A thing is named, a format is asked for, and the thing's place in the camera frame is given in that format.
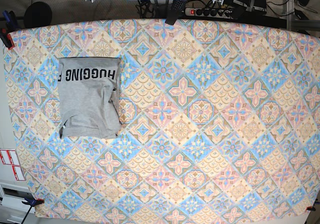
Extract grey T-shirt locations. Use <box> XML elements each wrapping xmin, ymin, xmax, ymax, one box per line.
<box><xmin>57</xmin><ymin>57</ymin><xmax>121</xmax><ymax>139</ymax></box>

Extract patterned tablecloth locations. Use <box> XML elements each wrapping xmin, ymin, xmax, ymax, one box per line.
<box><xmin>1</xmin><ymin>19</ymin><xmax>320</xmax><ymax>224</ymax></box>

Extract blue clamp bottom left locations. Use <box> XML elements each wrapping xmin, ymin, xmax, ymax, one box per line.
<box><xmin>21</xmin><ymin>198</ymin><xmax>45</xmax><ymax>224</ymax></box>

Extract white power strip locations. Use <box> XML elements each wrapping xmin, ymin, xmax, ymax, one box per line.
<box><xmin>184</xmin><ymin>7</ymin><xmax>234</xmax><ymax>19</ymax></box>

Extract black round stool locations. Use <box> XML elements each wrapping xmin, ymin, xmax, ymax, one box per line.
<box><xmin>23</xmin><ymin>1</ymin><xmax>52</xmax><ymax>29</ymax></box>

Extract red white labels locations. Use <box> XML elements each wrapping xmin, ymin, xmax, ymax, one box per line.
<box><xmin>0</xmin><ymin>149</ymin><xmax>26</xmax><ymax>181</ymax></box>

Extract blue clamp top left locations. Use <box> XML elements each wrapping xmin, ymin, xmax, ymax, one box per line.
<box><xmin>0</xmin><ymin>10</ymin><xmax>16</xmax><ymax>50</ymax></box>

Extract red clamp bottom right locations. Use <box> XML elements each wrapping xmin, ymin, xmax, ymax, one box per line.
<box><xmin>306</xmin><ymin>206</ymin><xmax>316</xmax><ymax>212</ymax></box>

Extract black brush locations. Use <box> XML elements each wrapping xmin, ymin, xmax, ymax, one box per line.
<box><xmin>165</xmin><ymin>0</ymin><xmax>187</xmax><ymax>26</ymax></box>

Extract blue clamp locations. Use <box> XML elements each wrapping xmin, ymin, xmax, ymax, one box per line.
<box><xmin>0</xmin><ymin>10</ymin><xmax>16</xmax><ymax>50</ymax></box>
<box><xmin>21</xmin><ymin>198</ymin><xmax>45</xmax><ymax>224</ymax></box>

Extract white drawer cabinet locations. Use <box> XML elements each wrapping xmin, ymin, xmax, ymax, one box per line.
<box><xmin>0</xmin><ymin>180</ymin><xmax>33</xmax><ymax>224</ymax></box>

